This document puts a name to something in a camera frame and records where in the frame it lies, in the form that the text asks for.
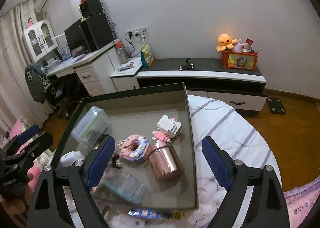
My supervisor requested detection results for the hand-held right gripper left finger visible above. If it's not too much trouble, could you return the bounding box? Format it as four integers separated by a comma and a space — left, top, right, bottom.
26, 135, 116, 228

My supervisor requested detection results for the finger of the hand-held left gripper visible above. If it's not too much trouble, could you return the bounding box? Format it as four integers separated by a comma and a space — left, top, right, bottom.
10, 125, 40, 145
15, 132, 54, 166

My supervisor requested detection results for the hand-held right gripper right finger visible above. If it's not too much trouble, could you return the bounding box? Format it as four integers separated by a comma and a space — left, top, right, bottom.
201, 136, 290, 228

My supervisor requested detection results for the white plaster figurine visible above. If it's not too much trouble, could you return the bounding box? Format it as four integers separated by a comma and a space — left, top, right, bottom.
59, 151, 87, 168

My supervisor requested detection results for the teal egg-shaped case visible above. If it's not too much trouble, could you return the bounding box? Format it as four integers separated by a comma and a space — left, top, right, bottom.
100, 173, 148, 205

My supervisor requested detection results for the pink block doughnut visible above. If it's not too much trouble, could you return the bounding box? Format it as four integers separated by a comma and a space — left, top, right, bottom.
116, 134, 150, 163

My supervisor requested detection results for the clear plastic box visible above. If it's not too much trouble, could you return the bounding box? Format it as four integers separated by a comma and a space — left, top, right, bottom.
70, 106, 112, 147

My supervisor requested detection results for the rose gold metal canister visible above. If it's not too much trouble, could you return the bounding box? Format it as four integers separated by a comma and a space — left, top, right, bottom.
147, 142, 185, 181

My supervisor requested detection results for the pink white block figure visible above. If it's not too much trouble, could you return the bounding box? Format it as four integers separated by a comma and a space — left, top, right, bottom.
152, 115, 182, 143

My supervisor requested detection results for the pink box with black rim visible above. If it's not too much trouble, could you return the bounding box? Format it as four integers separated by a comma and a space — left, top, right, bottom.
51, 82, 199, 211

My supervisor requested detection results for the person's left hand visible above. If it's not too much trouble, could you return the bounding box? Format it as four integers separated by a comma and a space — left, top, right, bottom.
0, 172, 35, 228

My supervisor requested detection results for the small black trinket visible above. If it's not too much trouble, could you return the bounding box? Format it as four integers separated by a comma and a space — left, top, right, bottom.
112, 154, 123, 170

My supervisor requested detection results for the dark jacket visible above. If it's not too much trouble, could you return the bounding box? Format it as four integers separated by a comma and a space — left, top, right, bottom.
24, 63, 48, 104

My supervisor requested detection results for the black office chair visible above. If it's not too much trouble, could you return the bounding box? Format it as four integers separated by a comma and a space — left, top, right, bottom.
42, 75, 80, 120

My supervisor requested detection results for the blue orange packet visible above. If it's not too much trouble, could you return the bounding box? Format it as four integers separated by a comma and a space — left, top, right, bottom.
128, 208, 184, 220

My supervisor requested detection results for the beige curtain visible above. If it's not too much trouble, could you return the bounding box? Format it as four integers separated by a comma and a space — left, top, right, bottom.
0, 0, 54, 131

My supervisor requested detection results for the black bathroom scale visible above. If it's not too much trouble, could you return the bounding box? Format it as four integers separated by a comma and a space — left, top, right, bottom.
266, 96, 286, 115

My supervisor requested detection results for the white desk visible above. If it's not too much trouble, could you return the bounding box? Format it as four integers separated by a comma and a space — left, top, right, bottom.
46, 41, 120, 96

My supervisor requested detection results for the black white low cabinet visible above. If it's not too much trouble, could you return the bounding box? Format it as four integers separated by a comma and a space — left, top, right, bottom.
110, 57, 268, 118

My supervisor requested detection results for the pink printed blanket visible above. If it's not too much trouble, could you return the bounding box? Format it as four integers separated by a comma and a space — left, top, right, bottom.
282, 175, 320, 228

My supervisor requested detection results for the black dumbbell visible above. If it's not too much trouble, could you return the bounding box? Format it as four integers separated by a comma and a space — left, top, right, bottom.
179, 58, 195, 71

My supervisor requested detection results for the red printed storage box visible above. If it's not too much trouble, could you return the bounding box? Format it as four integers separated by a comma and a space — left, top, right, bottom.
220, 50, 260, 71

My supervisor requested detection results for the white glass-door cabinet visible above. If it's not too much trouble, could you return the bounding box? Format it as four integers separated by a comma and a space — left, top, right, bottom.
23, 18, 57, 62

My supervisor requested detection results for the black computer monitor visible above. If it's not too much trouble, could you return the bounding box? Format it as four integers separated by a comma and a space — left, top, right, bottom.
64, 21, 84, 52

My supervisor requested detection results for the clear bottle orange cap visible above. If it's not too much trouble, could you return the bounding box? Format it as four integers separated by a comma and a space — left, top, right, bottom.
115, 41, 129, 64

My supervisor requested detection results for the yellow snack bag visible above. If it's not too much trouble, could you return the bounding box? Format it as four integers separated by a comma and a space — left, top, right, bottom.
140, 43, 155, 67

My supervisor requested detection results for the orange octopus plush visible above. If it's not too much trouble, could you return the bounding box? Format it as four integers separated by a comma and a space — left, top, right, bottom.
216, 34, 237, 52

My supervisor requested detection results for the black computer tower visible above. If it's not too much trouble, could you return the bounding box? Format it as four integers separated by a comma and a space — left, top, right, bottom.
80, 14, 115, 52

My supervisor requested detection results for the black speaker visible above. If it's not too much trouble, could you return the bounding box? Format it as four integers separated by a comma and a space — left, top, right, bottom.
79, 0, 103, 17

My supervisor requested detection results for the wall power outlet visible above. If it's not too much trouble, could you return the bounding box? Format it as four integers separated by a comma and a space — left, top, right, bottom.
127, 26, 148, 35

